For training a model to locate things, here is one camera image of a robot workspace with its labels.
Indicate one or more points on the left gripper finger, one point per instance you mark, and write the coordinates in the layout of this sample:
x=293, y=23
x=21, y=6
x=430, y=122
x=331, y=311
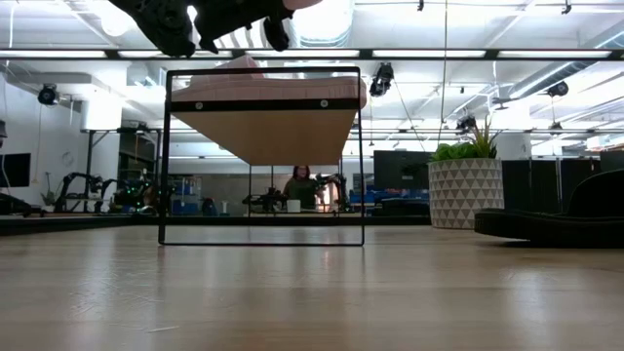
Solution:
x=277, y=34

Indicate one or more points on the black monitor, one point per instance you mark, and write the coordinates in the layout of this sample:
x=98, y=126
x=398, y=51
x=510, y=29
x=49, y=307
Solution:
x=14, y=170
x=402, y=170

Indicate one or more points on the black cabinet row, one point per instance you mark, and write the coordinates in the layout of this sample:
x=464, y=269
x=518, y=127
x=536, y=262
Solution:
x=536, y=185

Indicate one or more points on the person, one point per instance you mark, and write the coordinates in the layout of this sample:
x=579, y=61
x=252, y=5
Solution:
x=300, y=190

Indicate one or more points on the wooden shelf with black frame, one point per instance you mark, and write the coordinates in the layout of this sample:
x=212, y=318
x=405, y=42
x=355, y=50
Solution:
x=265, y=136

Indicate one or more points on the black overhead light beam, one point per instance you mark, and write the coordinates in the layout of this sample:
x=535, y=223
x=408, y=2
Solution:
x=111, y=53

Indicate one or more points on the black background robot arm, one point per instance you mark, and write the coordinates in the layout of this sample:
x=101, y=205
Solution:
x=265, y=200
x=73, y=183

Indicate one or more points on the white cup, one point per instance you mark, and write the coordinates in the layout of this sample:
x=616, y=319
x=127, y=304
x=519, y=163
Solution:
x=293, y=206

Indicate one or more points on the black slide sandal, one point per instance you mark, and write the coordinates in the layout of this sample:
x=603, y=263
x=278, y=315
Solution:
x=536, y=226

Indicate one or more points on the black ceiling-mounted camera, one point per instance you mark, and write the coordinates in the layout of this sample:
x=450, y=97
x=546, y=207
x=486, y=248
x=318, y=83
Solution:
x=465, y=124
x=48, y=95
x=381, y=80
x=558, y=89

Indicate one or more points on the green succulent in patterned pot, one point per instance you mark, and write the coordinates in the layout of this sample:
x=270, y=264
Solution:
x=465, y=195

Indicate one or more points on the white ventilation duct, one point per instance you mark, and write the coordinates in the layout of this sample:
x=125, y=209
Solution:
x=322, y=24

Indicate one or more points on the black aluminium table frame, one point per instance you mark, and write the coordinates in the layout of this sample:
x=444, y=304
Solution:
x=73, y=225

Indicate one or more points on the pink slide sandal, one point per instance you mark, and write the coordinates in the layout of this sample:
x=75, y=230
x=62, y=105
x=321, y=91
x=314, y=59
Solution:
x=273, y=88

